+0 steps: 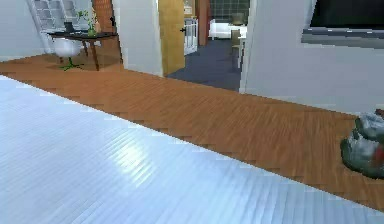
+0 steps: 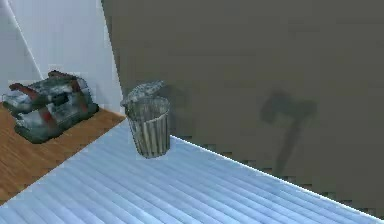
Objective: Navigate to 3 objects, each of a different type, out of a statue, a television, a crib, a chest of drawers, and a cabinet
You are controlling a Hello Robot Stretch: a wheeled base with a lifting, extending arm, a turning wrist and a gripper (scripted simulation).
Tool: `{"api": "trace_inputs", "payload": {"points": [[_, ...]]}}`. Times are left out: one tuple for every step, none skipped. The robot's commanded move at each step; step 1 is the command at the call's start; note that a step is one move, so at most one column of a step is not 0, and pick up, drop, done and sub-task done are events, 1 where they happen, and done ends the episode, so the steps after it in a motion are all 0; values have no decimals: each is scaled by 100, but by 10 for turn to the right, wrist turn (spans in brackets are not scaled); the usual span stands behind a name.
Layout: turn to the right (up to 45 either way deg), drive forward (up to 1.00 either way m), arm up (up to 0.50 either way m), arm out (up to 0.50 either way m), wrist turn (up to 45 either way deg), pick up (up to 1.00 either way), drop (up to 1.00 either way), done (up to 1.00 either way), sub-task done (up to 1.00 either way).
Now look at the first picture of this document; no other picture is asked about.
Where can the tan wooden chair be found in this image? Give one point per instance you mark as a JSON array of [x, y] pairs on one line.
[[235, 38]]

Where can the small black box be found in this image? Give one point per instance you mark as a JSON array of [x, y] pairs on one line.
[[69, 27]]

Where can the white shelf unit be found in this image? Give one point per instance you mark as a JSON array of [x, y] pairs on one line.
[[53, 13]]

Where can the green house plant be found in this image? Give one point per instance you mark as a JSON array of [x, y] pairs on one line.
[[89, 23]]

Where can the white sofa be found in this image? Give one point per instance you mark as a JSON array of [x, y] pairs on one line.
[[220, 30]]

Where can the white round chair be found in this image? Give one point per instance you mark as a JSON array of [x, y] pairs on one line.
[[66, 47]]

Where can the white crib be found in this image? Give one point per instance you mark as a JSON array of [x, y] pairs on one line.
[[190, 35]]

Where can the white dining table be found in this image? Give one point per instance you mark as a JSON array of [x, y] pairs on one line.
[[242, 40]]

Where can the dark wooden table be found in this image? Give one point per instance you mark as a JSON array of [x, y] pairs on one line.
[[87, 36]]

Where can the black television set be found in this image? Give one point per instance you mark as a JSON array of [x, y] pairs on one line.
[[346, 20]]

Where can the yellow wooden room door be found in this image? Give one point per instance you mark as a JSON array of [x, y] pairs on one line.
[[171, 36]]

